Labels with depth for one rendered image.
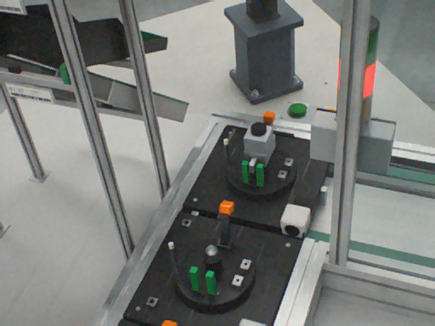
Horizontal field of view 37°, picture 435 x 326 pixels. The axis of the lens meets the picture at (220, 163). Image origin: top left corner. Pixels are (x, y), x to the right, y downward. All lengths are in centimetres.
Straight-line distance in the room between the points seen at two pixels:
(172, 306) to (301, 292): 22
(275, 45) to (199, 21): 45
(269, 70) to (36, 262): 70
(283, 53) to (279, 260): 61
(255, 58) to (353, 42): 74
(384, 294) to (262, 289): 22
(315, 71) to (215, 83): 26
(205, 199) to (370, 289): 35
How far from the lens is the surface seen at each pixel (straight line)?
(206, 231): 118
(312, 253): 117
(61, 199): 147
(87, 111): 100
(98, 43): 108
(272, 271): 112
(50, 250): 137
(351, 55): 85
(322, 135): 97
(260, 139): 118
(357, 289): 118
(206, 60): 178
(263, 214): 120
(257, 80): 159
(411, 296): 117
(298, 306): 109
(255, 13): 154
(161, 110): 129
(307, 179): 126
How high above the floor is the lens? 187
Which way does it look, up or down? 44 degrees down
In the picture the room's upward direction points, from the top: 6 degrees counter-clockwise
